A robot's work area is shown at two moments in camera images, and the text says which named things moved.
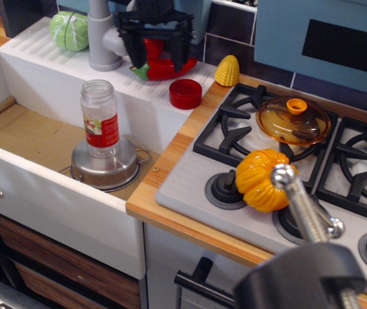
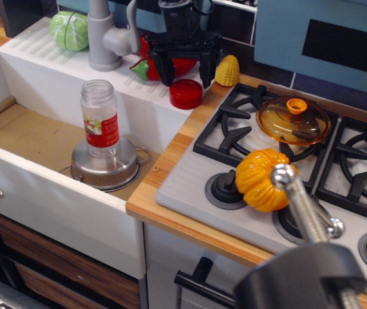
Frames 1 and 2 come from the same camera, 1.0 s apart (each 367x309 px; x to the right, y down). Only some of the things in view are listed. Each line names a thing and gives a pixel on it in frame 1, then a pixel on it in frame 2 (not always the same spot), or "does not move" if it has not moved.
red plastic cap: [185, 94] does not move
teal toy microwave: [344, 42] does not move
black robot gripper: [156, 18] to [184, 35]
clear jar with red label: [100, 111] does not move
